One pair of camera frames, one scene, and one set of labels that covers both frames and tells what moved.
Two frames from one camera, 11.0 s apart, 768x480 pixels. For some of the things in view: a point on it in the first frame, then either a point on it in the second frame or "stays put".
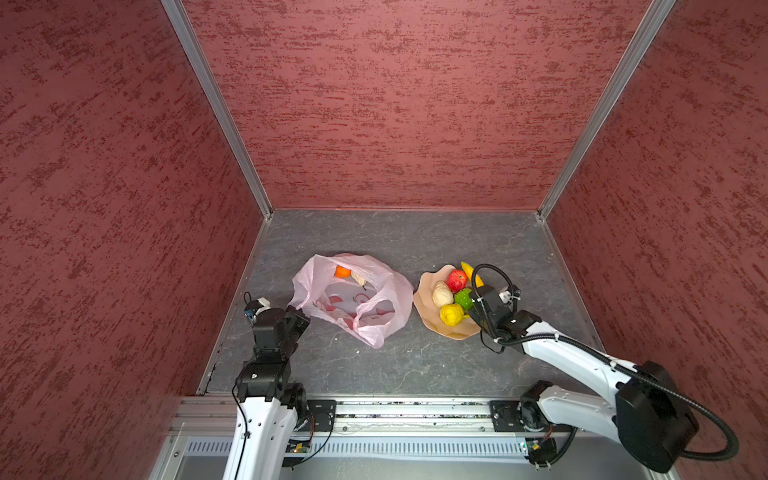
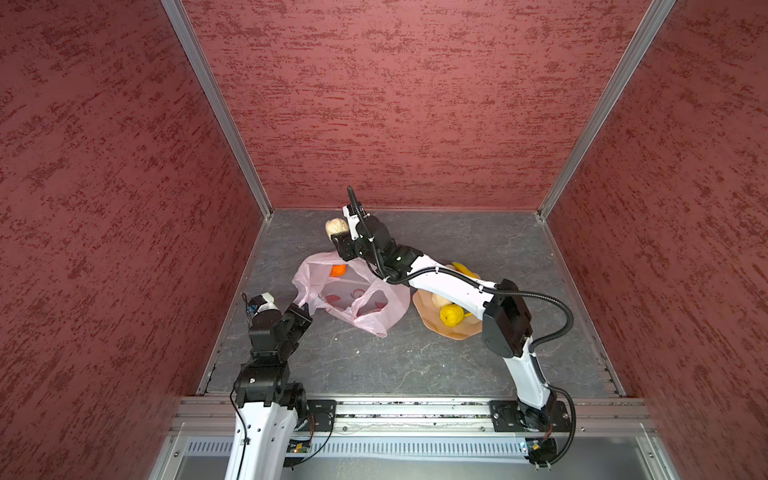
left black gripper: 296,315 stays put
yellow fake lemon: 452,314 stays put
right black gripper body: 482,322 -> 355,248
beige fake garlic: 358,279 -> 335,225
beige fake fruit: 442,293 stays put
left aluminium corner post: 217,98 stays put
